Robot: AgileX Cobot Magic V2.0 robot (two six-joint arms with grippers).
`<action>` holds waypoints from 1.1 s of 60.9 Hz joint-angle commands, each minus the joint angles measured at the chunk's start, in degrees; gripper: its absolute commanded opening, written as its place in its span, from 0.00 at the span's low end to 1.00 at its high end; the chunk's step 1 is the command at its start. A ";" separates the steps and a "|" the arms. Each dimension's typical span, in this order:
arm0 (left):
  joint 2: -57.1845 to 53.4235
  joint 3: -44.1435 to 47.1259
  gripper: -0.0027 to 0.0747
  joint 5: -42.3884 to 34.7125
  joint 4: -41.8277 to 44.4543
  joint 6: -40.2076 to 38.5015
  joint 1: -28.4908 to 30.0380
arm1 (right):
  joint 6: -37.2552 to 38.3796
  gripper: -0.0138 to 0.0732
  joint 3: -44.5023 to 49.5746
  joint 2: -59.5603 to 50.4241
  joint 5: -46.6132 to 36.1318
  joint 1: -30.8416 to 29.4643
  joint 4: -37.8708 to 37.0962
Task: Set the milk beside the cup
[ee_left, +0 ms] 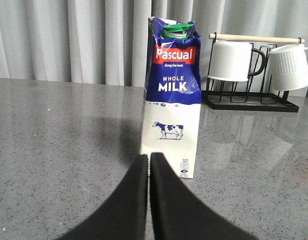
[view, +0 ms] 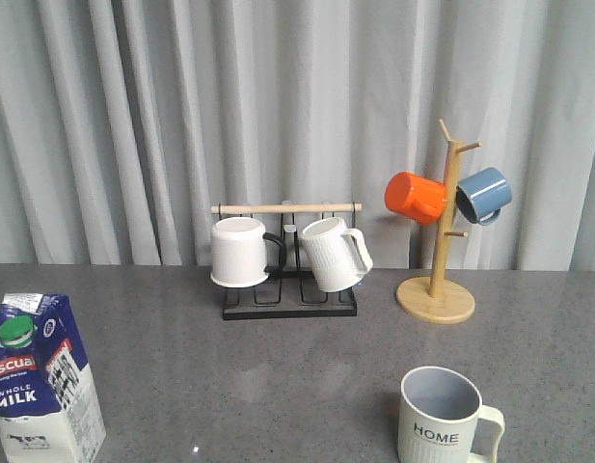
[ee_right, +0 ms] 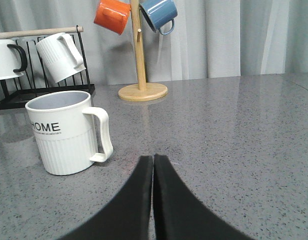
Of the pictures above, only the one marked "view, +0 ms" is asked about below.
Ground cream HOME mug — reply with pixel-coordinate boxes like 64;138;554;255
397;366;505;462

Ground blue white milk carton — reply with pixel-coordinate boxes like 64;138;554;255
0;293;106;462

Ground white ribbed mug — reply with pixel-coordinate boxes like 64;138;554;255
300;217;373;292

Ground orange mug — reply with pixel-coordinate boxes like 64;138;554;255
384;172;446;226

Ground wooden mug tree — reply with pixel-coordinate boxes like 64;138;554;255
395;120;481;324

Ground blue mug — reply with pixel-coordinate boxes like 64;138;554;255
456;167;512;226

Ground grey curtain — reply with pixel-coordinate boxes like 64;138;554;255
0;1;595;270

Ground white mug black handle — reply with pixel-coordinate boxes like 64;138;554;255
210;217;286;288

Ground black wire mug rack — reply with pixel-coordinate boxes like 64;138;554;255
211;201;363;320

